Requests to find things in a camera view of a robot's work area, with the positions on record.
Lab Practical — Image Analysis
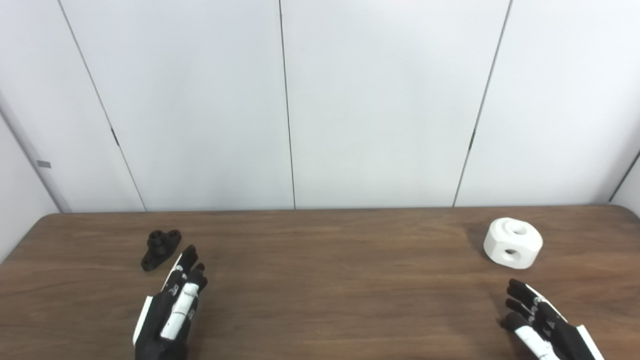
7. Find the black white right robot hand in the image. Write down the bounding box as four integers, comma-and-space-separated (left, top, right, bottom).
500, 278, 606, 360

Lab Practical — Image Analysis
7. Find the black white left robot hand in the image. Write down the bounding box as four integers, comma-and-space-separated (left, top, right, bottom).
132, 244, 209, 360

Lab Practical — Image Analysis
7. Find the black flanged holder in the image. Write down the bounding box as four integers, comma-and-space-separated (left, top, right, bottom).
140, 229, 182, 272

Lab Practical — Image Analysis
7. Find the round white block with holes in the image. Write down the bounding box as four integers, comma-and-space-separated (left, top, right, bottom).
483, 217, 544, 270

